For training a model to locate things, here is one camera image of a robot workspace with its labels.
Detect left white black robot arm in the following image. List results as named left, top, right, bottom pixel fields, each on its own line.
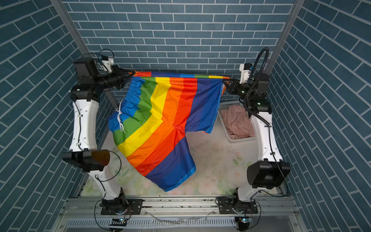
left=62, top=55, right=135, bottom=214

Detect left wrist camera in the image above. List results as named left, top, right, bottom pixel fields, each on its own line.
left=100, top=55, right=114, bottom=73

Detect aluminium mounting rail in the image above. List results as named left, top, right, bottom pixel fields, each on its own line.
left=52, top=195, right=306, bottom=232

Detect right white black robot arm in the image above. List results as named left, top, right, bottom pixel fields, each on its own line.
left=224, top=71, right=291, bottom=203

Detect pink folded shorts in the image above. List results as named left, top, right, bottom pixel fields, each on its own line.
left=220, top=105, right=255, bottom=140

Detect rainbow striped shorts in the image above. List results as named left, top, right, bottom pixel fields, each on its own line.
left=108, top=72, right=224, bottom=191

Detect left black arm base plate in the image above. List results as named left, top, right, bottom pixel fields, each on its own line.
left=100, top=199, right=144, bottom=215

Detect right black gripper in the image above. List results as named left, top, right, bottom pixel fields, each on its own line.
left=225, top=78, right=255, bottom=102

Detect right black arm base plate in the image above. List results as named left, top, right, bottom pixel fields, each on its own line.
left=215, top=197, right=258, bottom=214

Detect white plastic laundry basket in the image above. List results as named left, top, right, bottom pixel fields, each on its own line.
left=218, top=101, right=256, bottom=143

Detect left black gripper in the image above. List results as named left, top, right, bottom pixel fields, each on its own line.
left=90, top=66, right=131, bottom=91

